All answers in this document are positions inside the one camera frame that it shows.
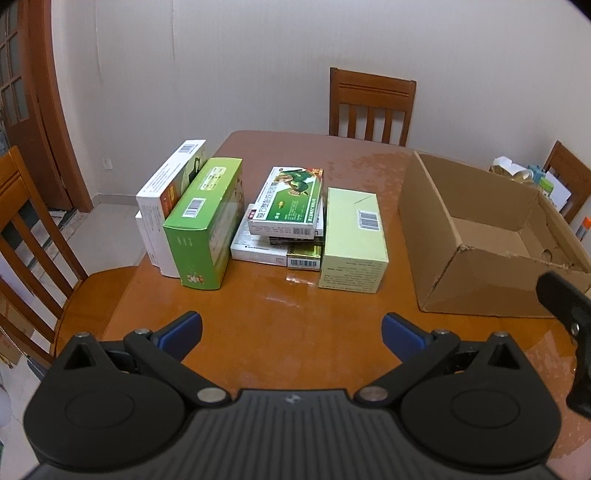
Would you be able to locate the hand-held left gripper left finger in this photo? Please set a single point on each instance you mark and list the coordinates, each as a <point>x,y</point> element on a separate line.
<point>184,330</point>

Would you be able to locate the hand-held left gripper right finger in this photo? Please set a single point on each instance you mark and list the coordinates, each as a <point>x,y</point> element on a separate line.
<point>401,334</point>

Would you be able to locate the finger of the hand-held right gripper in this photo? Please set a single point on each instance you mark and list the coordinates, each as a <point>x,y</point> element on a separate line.
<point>561,297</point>

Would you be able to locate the green cartoon print box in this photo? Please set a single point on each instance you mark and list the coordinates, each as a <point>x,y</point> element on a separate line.
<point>194,249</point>

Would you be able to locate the large white medicine box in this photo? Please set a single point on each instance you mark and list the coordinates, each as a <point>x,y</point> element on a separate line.
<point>154,240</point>

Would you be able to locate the pale green box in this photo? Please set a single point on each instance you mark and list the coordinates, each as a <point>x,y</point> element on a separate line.
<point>351,249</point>

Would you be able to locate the white box orange print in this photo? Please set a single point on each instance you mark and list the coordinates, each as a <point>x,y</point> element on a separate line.
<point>251,247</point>

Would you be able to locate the cardboard box base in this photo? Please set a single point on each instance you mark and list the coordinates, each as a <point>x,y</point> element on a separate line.
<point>429,221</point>

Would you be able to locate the gold medicine box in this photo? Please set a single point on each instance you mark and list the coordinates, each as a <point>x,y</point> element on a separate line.
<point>304,263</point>

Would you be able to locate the green monkey print box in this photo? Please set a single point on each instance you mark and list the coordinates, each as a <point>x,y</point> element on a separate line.
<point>286,198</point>

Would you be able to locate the wooden desktop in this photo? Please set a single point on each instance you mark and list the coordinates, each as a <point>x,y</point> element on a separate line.
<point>286,314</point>

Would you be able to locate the orange cap glue stick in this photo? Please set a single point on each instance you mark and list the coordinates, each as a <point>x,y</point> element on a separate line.
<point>584,228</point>

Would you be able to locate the green lid bottle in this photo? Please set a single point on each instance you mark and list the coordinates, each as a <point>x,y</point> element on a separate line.
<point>546,184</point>

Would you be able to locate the blue toy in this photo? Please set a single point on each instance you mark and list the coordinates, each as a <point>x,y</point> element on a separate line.
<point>537,173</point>

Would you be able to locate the wooden dining chair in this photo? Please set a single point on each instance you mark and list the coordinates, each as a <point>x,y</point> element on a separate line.
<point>570,161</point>
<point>371,87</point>
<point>10,177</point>

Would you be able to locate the wooden door glass panes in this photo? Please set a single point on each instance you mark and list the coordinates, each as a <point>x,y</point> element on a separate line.
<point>28,69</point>

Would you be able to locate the white wall socket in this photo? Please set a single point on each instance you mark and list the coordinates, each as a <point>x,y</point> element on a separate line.
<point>108,163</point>

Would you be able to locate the wooden door frame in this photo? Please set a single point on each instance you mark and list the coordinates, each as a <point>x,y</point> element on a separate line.
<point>64,138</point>

